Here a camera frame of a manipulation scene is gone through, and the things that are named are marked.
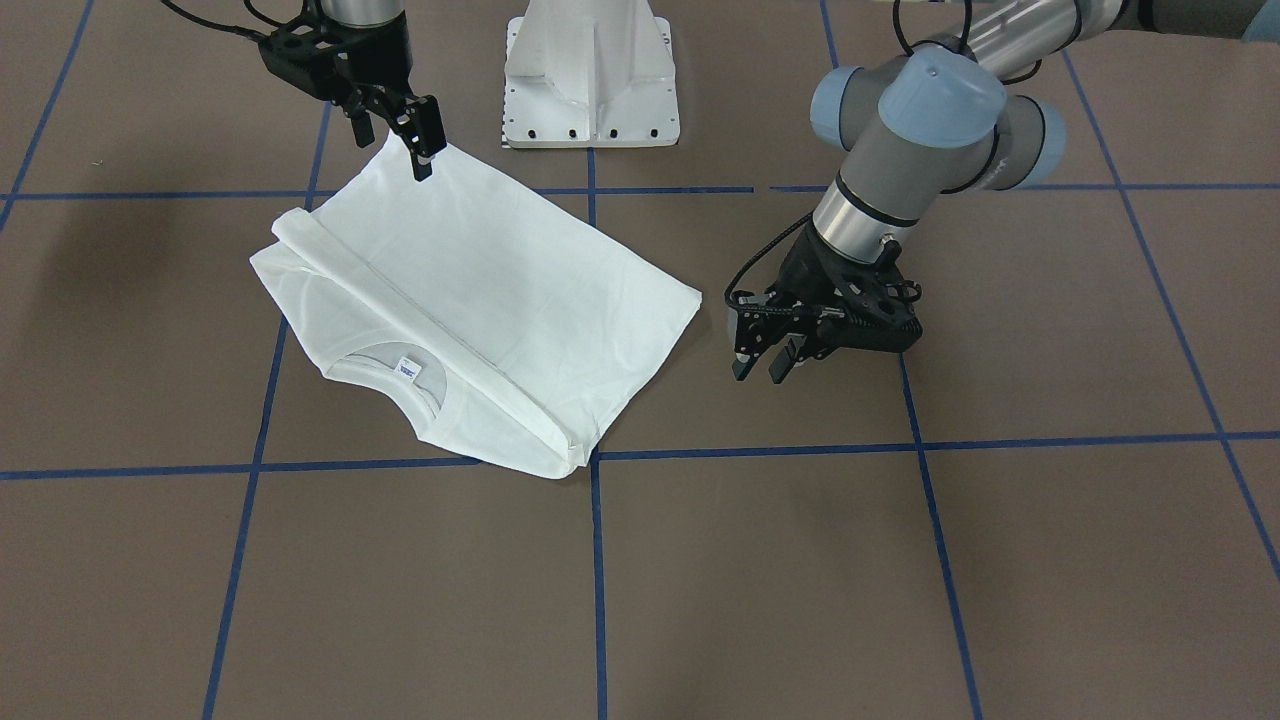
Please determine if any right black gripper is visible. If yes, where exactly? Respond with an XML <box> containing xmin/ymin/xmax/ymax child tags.
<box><xmin>330</xmin><ymin>20</ymin><xmax>447</xmax><ymax>182</ymax></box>

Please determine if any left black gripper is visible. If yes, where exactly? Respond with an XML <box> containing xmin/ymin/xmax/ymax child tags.
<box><xmin>730</xmin><ymin>222</ymin><xmax>901</xmax><ymax>386</ymax></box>

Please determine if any white long-sleeve printed shirt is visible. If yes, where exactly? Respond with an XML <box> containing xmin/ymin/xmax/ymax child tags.
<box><xmin>250</xmin><ymin>137</ymin><xmax>701</xmax><ymax>480</ymax></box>

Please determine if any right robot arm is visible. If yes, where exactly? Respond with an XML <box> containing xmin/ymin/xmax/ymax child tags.
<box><xmin>308</xmin><ymin>1</ymin><xmax>447</xmax><ymax>182</ymax></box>

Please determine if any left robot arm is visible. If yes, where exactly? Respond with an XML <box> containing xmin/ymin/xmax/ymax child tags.
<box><xmin>724</xmin><ymin>1</ymin><xmax>1277</xmax><ymax>383</ymax></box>

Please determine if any white central pillar with base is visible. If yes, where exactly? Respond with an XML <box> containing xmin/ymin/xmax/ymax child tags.
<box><xmin>500</xmin><ymin>1</ymin><xmax>681</xmax><ymax>149</ymax></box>

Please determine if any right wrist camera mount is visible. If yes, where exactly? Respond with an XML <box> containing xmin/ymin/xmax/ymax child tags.
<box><xmin>256</xmin><ymin>17</ymin><xmax>349</xmax><ymax>104</ymax></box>

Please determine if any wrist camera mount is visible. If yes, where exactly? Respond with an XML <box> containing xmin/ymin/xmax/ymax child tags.
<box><xmin>256</xmin><ymin>17</ymin><xmax>349</xmax><ymax>104</ymax></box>
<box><xmin>818</xmin><ymin>264</ymin><xmax>924</xmax><ymax>354</ymax></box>

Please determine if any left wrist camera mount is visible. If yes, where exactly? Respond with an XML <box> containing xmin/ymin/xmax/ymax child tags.
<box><xmin>818</xmin><ymin>264</ymin><xmax>924</xmax><ymax>354</ymax></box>

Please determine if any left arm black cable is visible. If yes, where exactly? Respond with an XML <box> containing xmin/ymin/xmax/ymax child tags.
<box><xmin>724</xmin><ymin>0</ymin><xmax>1046</xmax><ymax>311</ymax></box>

